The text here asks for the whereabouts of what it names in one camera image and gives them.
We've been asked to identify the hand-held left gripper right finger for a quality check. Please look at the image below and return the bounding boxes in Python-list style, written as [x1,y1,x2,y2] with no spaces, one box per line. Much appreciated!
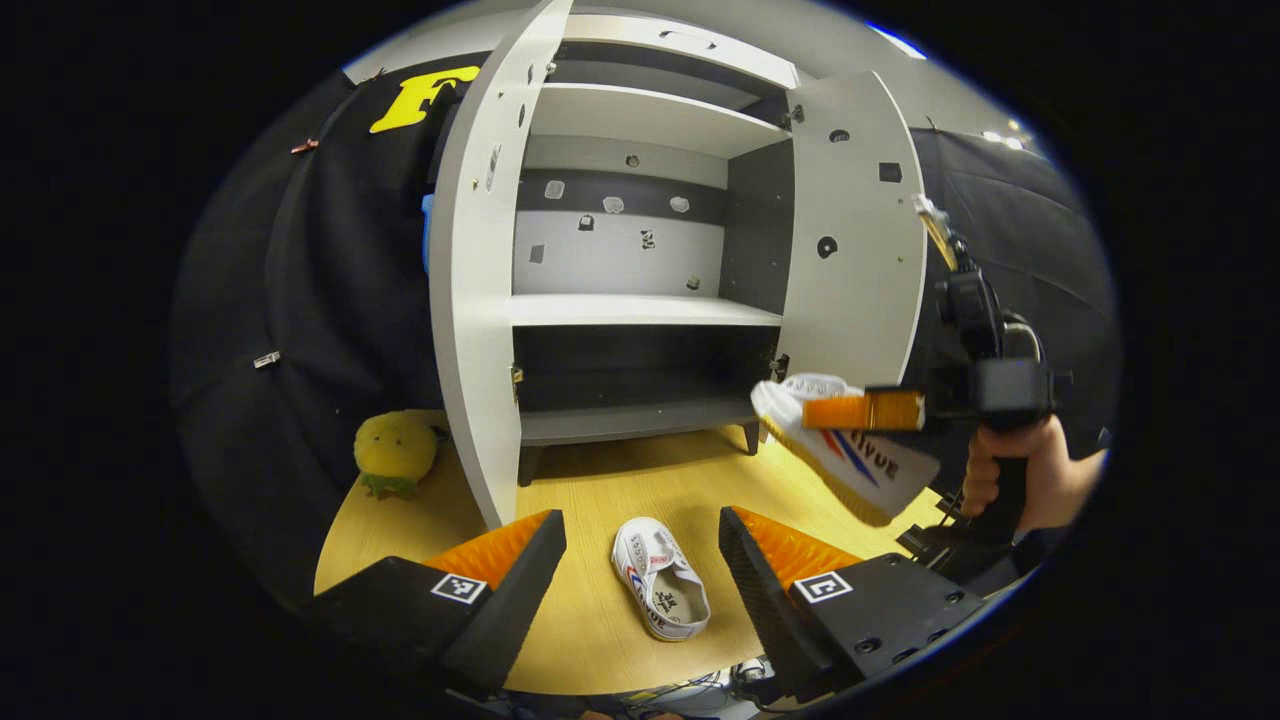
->
[718,506,991,703]

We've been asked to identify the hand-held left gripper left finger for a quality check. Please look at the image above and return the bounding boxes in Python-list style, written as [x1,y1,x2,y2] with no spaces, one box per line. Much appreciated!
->
[313,509,568,701]

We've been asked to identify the white canvas shoe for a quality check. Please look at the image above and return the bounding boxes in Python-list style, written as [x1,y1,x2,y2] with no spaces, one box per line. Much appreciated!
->
[611,517,712,642]
[750,373,942,528]

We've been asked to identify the white cabinet door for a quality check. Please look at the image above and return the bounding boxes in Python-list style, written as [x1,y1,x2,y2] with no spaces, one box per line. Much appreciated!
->
[428,0,573,529]
[778,68,929,389]

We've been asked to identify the white shoe cabinet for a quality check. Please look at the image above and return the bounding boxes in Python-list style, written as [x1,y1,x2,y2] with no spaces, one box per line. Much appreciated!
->
[510,12,801,488]

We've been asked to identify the grey cabinet shelf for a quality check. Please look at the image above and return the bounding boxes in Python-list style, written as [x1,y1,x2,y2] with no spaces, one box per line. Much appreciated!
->
[520,395,759,448]

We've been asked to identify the white cabinet shelf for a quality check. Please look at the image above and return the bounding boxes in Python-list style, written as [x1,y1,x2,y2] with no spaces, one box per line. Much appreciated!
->
[530,82,793,159]
[510,293,783,328]

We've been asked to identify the yellow plush toy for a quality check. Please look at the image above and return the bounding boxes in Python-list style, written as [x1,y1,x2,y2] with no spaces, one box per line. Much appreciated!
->
[353,410,439,499]

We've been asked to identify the ceiling light strip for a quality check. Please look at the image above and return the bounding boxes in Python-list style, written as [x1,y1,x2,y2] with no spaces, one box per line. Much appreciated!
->
[868,22,928,59]

